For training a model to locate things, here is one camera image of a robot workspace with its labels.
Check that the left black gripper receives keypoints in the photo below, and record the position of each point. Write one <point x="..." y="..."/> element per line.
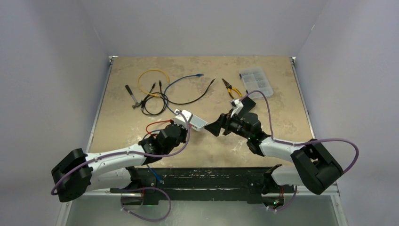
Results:
<point x="184" y="132"/>

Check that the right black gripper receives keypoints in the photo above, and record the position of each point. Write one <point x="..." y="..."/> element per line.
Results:
<point x="224" y="121"/>

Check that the white network switch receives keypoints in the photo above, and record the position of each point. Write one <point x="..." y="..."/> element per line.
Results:
<point x="197" y="123"/>

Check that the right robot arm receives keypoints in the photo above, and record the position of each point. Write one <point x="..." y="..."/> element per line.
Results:
<point x="313" y="166"/>

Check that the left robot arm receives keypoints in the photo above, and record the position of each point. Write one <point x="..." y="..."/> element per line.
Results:
<point x="78" y="172"/>

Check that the black box device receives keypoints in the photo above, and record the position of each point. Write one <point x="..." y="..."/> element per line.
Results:
<point x="248" y="105"/>

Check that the small grey hammer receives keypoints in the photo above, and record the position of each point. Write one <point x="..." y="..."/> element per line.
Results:
<point x="137" y="104"/>

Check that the clear plastic organizer box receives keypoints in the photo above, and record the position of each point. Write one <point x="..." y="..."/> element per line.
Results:
<point x="254" y="78"/>

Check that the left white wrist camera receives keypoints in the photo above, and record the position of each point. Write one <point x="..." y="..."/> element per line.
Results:
<point x="182" y="118"/>

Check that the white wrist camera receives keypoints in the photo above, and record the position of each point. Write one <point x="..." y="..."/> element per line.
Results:
<point x="182" y="118"/>
<point x="237" y="106"/>

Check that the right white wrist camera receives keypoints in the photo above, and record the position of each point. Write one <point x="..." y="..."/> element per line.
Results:
<point x="237" y="106"/>

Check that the yellow handled pliers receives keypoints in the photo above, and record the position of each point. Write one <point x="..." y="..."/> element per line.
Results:
<point x="232" y="90"/>

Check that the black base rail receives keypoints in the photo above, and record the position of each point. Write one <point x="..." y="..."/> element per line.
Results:
<point x="246" y="184"/>

